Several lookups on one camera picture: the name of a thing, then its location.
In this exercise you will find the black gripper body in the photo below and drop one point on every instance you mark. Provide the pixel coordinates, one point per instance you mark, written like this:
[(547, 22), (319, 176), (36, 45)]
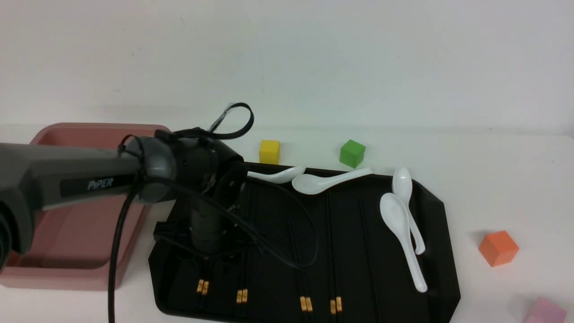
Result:
[(206, 231)]

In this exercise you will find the black chopstick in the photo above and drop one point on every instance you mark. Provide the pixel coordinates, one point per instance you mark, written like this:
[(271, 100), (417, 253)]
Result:
[(200, 280), (250, 200), (295, 257), (332, 283), (310, 308), (337, 300), (205, 287), (242, 208)]

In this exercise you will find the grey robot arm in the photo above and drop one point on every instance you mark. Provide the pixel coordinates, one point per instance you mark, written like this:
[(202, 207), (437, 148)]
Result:
[(148, 169)]

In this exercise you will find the white spoon far left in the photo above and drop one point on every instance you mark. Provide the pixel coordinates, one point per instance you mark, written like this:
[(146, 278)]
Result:
[(281, 177)]

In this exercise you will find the white spoon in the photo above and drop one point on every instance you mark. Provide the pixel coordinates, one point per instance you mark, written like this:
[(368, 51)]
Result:
[(281, 177), (312, 185), (402, 187), (394, 215)]

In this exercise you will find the yellow cube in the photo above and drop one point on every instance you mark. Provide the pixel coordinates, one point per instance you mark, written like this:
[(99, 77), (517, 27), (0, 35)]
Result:
[(269, 151)]

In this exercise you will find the white spoon centre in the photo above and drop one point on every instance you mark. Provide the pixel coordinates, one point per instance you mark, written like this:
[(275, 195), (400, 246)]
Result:
[(312, 185)]

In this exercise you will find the black plastic tray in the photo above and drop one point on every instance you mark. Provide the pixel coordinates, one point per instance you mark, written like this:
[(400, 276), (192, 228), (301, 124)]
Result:
[(376, 285)]

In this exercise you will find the pink plastic bin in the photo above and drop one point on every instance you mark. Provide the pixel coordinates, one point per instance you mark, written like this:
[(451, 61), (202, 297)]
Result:
[(72, 244)]

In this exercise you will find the green cube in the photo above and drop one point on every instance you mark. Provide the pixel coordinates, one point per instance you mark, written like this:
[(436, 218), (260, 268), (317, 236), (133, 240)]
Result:
[(352, 154)]

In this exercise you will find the white spoon front right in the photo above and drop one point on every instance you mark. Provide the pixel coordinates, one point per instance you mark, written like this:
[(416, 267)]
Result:
[(394, 215)]

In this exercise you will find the white spoon back right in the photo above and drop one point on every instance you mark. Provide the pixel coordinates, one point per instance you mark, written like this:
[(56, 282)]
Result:
[(402, 187)]

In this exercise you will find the orange cube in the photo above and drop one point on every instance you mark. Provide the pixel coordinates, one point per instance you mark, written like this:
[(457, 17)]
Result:
[(498, 248)]

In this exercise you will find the pink cube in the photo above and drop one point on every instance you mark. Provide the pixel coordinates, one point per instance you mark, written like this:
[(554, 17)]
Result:
[(545, 311)]

